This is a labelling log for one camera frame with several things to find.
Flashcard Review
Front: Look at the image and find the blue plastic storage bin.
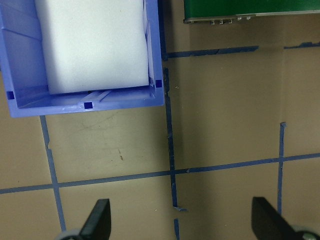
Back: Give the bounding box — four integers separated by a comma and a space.
0, 0, 166, 118

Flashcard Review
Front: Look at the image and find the green belt conveyor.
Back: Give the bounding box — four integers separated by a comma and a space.
183, 0, 320, 25

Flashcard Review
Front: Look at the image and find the white foam bin liner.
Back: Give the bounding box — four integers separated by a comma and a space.
34, 0, 150, 95

